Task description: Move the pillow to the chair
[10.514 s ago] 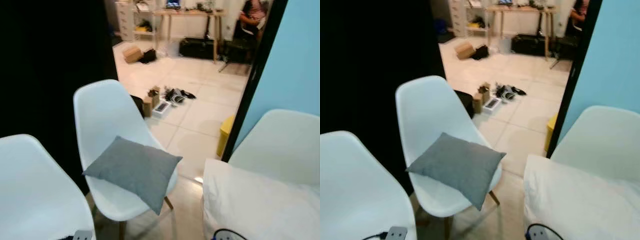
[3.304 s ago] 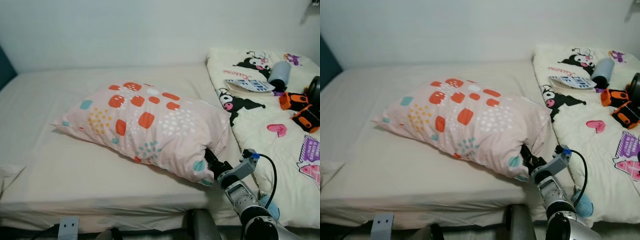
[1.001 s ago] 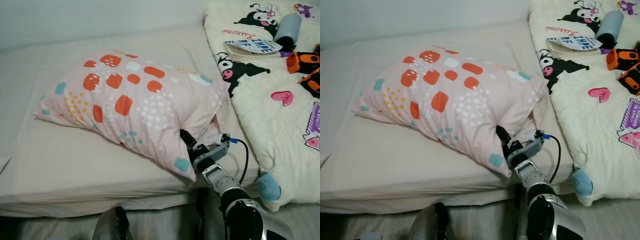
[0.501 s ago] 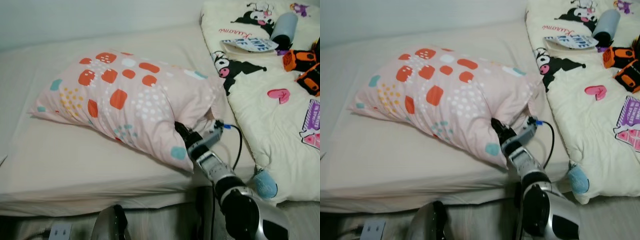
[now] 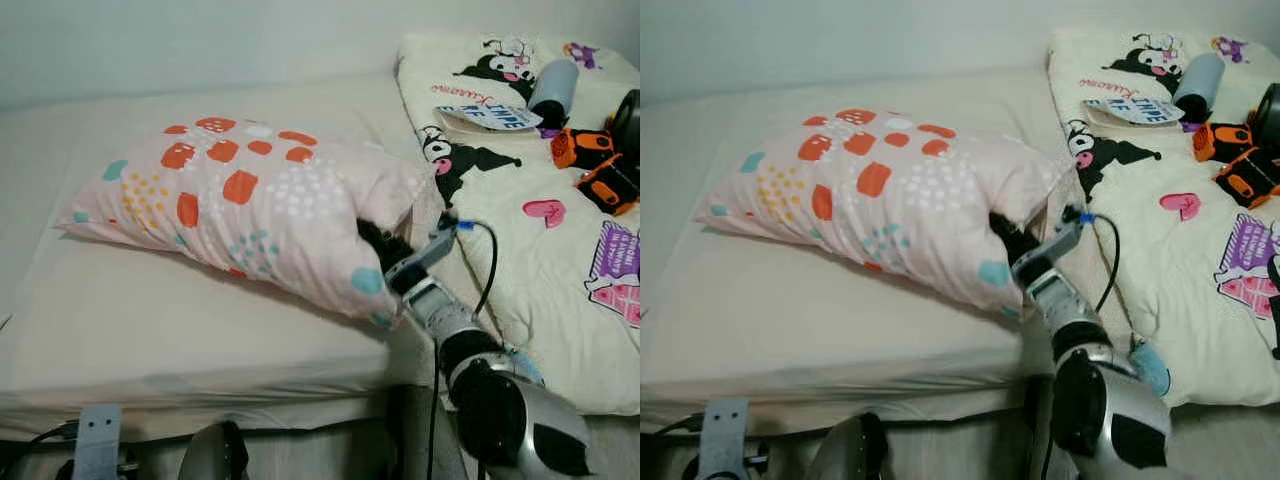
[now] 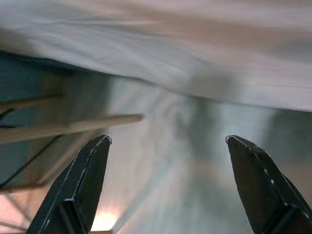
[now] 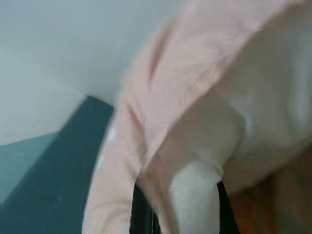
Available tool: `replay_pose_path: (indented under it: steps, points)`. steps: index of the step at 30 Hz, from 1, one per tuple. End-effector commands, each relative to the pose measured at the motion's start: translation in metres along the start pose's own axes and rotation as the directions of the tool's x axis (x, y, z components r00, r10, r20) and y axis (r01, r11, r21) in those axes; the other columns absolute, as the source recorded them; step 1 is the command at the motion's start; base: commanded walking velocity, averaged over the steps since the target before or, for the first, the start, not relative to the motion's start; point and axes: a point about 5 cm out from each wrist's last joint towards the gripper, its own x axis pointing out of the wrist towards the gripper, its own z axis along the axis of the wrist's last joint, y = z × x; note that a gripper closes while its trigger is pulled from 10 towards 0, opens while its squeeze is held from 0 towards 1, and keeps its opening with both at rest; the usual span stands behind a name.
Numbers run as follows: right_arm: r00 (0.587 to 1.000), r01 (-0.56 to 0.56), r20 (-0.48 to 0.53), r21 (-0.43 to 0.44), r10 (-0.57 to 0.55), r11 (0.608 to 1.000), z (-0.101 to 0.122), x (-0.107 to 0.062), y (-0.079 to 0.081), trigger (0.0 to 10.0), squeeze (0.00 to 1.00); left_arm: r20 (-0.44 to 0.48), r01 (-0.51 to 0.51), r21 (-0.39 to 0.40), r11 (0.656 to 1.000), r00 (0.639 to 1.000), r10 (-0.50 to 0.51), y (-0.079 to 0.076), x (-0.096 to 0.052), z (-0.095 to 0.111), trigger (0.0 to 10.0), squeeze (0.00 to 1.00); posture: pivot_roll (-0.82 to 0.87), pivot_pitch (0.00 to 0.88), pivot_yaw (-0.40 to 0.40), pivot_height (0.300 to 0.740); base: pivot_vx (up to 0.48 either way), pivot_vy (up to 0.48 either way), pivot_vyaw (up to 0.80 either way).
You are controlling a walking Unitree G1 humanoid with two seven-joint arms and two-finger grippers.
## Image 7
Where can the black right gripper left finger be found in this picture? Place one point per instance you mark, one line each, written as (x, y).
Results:
(143, 214)

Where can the pink and white pillow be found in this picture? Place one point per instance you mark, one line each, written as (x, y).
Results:
(185, 117)

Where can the teal upholstered furniture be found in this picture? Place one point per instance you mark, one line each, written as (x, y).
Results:
(48, 180)

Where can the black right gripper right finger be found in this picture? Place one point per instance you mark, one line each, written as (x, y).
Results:
(225, 207)

